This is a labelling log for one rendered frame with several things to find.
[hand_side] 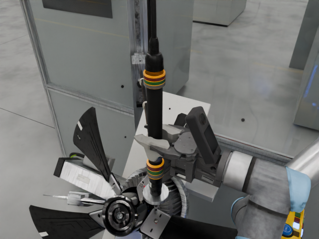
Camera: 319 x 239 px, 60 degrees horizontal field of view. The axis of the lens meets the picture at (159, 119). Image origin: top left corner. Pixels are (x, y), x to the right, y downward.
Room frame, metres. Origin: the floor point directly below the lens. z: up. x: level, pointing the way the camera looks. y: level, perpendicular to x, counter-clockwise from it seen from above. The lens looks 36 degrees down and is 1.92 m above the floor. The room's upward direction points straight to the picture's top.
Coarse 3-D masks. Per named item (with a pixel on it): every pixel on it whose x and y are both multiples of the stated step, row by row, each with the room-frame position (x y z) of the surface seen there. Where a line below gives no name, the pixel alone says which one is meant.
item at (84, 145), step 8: (88, 112) 0.75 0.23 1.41; (80, 120) 0.77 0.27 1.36; (88, 120) 0.74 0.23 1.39; (96, 120) 0.71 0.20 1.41; (88, 128) 0.73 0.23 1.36; (96, 128) 0.70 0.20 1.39; (80, 136) 0.76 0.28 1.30; (88, 136) 0.72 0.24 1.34; (96, 136) 0.69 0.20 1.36; (80, 144) 0.76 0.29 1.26; (88, 144) 0.71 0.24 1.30; (96, 144) 0.68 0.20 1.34; (88, 152) 0.72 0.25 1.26; (96, 152) 0.67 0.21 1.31; (96, 160) 0.67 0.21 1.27; (104, 160) 0.63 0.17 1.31; (104, 168) 0.62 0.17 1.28; (104, 176) 0.64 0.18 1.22
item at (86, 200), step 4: (52, 196) 0.69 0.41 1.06; (56, 196) 0.69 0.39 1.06; (60, 196) 0.68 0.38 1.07; (64, 196) 0.68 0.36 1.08; (84, 200) 0.64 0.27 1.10; (88, 200) 0.64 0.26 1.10; (92, 200) 0.64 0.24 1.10; (96, 200) 0.64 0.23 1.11; (100, 200) 0.63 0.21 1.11; (96, 204) 0.63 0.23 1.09; (100, 204) 0.62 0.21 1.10
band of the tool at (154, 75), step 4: (144, 72) 0.49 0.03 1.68; (148, 72) 0.51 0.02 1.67; (152, 72) 0.51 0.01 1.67; (156, 72) 0.51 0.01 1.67; (160, 72) 0.51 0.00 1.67; (164, 72) 0.49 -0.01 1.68; (148, 76) 0.47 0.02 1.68; (152, 76) 0.47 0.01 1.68; (156, 76) 0.47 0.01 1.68; (160, 76) 0.47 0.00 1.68; (148, 84) 0.47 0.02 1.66; (160, 84) 0.47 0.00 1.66
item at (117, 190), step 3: (111, 174) 0.61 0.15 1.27; (111, 177) 0.61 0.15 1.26; (111, 180) 0.61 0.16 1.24; (114, 180) 0.59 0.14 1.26; (111, 183) 0.62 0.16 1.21; (117, 186) 0.57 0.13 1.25; (114, 189) 0.60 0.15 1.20; (117, 189) 0.58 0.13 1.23; (120, 189) 0.57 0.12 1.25; (114, 192) 0.61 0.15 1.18; (117, 192) 0.59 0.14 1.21; (120, 192) 0.57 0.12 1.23
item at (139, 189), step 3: (144, 177) 0.62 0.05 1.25; (147, 177) 0.61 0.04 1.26; (144, 180) 0.60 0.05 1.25; (147, 180) 0.59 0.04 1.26; (144, 183) 0.59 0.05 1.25; (147, 183) 0.58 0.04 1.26; (138, 186) 0.60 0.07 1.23; (138, 189) 0.58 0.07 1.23; (141, 189) 0.57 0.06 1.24; (138, 192) 0.57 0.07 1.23; (141, 192) 0.56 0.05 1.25; (138, 195) 0.55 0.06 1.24; (141, 195) 0.54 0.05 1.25; (141, 198) 0.53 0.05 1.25
